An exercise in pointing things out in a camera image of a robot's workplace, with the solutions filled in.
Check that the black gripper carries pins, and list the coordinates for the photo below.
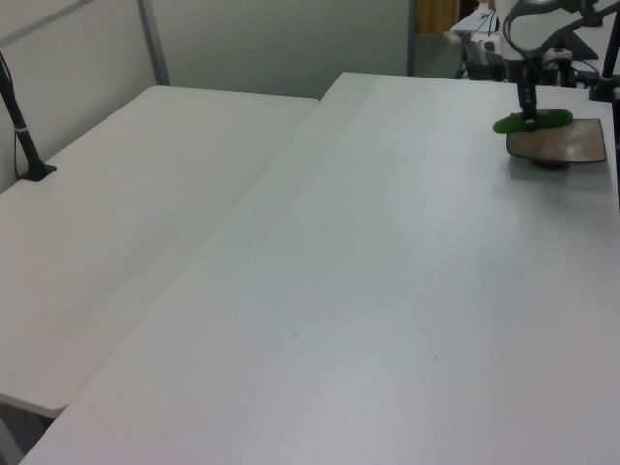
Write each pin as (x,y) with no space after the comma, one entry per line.
(526,94)

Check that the green cucumber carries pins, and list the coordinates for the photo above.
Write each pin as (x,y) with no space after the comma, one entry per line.
(552,118)

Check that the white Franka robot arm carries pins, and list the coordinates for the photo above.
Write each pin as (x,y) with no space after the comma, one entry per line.
(537,24)

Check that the brown square ceramic plate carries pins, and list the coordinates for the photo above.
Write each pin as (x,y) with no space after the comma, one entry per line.
(562,143)

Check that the cluttered background desk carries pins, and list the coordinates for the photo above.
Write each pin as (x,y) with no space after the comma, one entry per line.
(477,48)

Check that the yellow wooden panel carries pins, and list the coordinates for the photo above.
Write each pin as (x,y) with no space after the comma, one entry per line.
(436,17)

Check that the plain black camera stand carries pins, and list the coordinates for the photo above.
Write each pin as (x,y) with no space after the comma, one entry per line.
(605,68)

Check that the grey partition frame post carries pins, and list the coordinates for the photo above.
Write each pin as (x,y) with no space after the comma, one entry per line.
(410,39)
(155,43)

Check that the black camera stand with white tie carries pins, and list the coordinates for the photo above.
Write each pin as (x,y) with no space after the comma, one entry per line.
(21,131)

